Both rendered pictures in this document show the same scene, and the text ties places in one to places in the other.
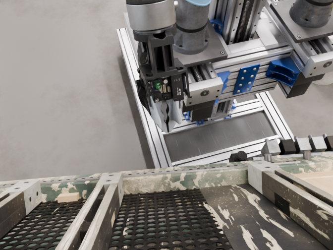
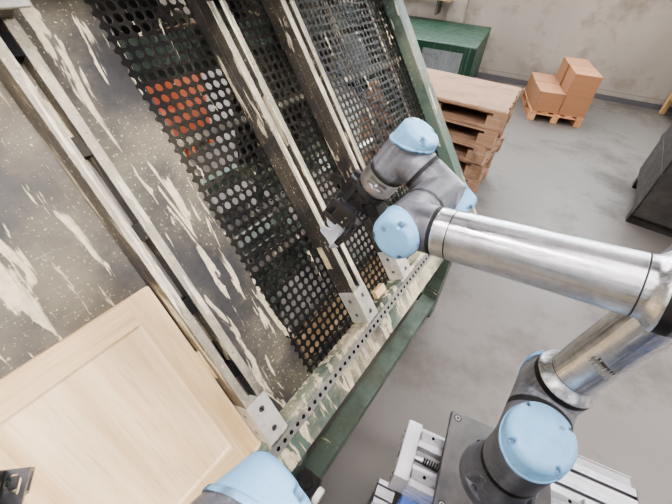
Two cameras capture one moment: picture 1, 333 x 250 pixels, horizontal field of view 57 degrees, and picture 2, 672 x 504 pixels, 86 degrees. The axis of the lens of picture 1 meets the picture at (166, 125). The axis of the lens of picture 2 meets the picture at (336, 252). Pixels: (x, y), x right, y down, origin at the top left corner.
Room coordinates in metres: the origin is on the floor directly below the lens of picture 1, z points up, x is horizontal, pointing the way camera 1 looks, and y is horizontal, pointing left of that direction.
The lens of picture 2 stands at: (0.72, -0.53, 1.88)
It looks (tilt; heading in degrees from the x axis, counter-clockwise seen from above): 41 degrees down; 127
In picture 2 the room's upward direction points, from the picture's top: 5 degrees clockwise
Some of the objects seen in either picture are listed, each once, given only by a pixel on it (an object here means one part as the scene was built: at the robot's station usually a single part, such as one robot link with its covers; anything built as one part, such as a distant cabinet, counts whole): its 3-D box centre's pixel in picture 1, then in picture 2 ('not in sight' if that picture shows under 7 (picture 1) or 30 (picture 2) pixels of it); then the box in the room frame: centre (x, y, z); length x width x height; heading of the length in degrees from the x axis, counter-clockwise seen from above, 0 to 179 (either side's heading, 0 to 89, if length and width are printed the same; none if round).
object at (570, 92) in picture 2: not in sight; (557, 88); (-0.30, 6.03, 0.33); 1.15 x 0.80 x 0.66; 108
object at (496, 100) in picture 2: not in sight; (433, 131); (-0.71, 2.84, 0.45); 1.27 x 0.87 x 0.90; 9
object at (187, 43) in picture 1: (189, 29); (504, 470); (0.86, -0.08, 1.09); 0.15 x 0.15 x 0.10
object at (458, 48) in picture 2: not in sight; (413, 54); (-2.54, 5.53, 0.41); 2.08 x 1.92 x 0.82; 16
